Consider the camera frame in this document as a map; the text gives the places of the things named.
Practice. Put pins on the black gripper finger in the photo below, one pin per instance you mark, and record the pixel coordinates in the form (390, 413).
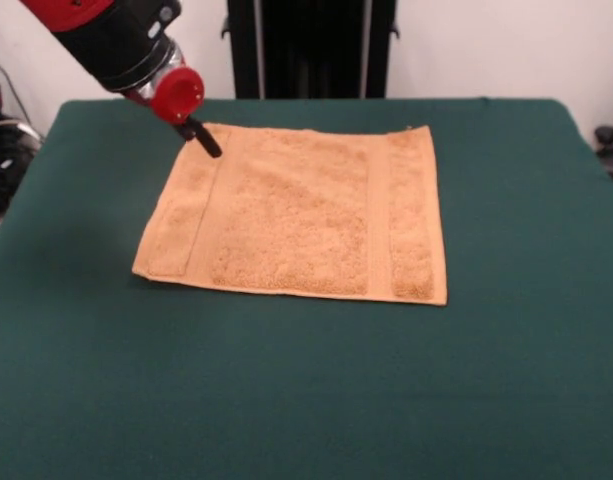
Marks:
(206, 142)

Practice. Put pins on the tan terry towel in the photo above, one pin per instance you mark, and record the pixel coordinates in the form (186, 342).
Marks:
(296, 215)

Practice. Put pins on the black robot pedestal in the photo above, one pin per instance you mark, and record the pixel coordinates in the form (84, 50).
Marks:
(311, 50)

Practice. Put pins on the dark green table cloth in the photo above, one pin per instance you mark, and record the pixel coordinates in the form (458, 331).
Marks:
(186, 400)

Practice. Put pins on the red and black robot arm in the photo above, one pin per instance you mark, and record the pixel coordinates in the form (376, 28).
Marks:
(111, 40)

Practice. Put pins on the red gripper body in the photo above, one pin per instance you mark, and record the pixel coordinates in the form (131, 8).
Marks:
(178, 95)

